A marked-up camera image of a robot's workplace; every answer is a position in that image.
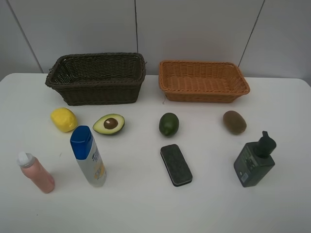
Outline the black whiteboard eraser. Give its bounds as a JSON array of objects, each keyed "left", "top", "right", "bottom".
[{"left": 160, "top": 144, "right": 193, "bottom": 187}]

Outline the halved avocado with pit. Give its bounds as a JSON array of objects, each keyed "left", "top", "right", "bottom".
[{"left": 93, "top": 114, "right": 125, "bottom": 135}]

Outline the dark green pump bottle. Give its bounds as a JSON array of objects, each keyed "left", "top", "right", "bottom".
[{"left": 234, "top": 131, "right": 276, "bottom": 187}]

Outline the pink bottle with white cap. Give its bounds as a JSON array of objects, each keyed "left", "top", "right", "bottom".
[{"left": 17, "top": 151, "right": 55, "bottom": 194}]

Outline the brown kiwi fruit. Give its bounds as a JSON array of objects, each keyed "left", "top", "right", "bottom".
[{"left": 223, "top": 111, "right": 247, "bottom": 135}]

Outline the white bottle with blue cap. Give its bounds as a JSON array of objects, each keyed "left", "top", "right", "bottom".
[{"left": 70, "top": 125, "right": 106, "bottom": 187}]

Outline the orange wicker basket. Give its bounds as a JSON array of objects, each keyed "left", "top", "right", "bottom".
[{"left": 158, "top": 60, "right": 250, "bottom": 103}]

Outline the yellow lemon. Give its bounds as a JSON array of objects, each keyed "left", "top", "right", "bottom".
[{"left": 50, "top": 108, "right": 78, "bottom": 133}]

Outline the green lime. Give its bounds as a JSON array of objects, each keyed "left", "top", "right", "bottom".
[{"left": 159, "top": 113, "right": 179, "bottom": 137}]

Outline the dark brown wicker basket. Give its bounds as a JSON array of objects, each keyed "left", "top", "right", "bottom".
[{"left": 45, "top": 52, "right": 146, "bottom": 106}]

